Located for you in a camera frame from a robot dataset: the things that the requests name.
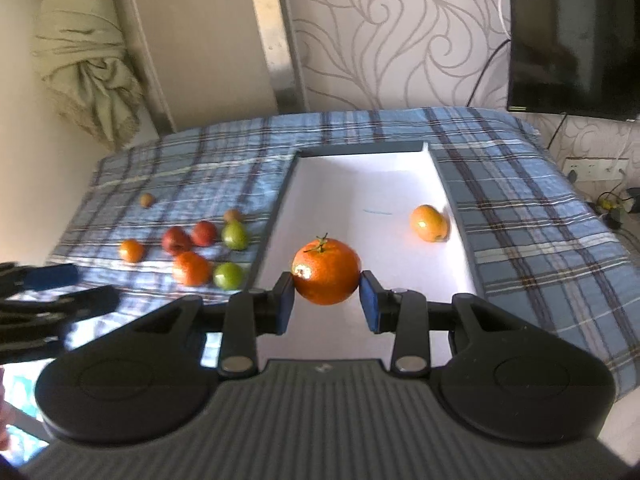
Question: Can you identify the red apple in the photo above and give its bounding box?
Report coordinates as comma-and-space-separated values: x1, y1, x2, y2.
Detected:
191, 220, 218, 247
162, 226, 192, 257

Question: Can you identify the black wall television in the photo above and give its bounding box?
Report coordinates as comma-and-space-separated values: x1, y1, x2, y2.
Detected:
508, 0, 639, 120

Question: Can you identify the blue plaid tablecloth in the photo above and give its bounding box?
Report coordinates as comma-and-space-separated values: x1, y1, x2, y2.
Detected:
8, 105, 640, 456

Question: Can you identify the black television cable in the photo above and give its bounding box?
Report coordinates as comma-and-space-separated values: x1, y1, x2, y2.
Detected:
465, 38, 511, 109

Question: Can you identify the wrinkled large orange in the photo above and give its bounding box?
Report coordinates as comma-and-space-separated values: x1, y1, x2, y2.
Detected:
172, 252, 212, 287

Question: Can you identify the knotted green curtain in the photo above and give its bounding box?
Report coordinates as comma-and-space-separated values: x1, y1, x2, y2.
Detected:
32, 0, 143, 152

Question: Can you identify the person left hand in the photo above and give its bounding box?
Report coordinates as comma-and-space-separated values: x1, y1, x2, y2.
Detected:
0, 368, 12, 452

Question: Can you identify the small mandarin orange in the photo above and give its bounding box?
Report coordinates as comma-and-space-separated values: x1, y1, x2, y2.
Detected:
118, 238, 145, 263

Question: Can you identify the large stemmed orange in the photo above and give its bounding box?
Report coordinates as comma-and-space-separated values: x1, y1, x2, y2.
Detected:
291, 233, 361, 306

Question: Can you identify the brown kiwi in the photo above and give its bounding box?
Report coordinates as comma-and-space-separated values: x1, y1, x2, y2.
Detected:
139, 193, 155, 208
224, 208, 243, 223

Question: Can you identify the white wall power strip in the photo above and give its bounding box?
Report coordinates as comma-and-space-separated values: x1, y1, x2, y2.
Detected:
562, 157, 629, 182

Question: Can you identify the grey white cardboard box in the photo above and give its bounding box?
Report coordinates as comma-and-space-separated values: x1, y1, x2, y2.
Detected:
247, 141, 482, 367

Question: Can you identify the green fruit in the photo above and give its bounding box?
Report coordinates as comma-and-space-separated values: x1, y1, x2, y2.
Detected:
213, 262, 244, 290
221, 220, 250, 252

